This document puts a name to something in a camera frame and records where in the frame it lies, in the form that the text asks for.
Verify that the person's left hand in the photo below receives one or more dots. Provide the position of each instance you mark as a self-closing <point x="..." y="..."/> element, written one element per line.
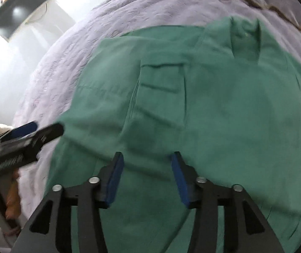
<point x="13" y="197"/>

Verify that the beige patterned cloth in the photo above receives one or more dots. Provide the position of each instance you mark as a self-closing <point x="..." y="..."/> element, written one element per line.
<point x="248" y="1"/>

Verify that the wall-mounted television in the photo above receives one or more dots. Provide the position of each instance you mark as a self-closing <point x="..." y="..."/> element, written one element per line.
<point x="21" y="13"/>

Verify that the green shirt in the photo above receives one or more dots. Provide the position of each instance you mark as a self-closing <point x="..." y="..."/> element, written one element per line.
<point x="219" y="110"/>

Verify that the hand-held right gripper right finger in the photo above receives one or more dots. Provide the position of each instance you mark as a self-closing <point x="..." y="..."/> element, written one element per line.
<point x="178" y="181"/>

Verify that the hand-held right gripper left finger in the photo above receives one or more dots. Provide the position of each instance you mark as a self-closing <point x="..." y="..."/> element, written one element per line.
<point x="114" y="181"/>

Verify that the lavender textured bedspread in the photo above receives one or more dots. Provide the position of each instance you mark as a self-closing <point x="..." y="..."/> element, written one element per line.
<point x="87" y="31"/>

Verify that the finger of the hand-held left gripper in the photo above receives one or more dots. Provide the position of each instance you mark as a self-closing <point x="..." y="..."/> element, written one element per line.
<point x="23" y="129"/>
<point x="50" y="133"/>

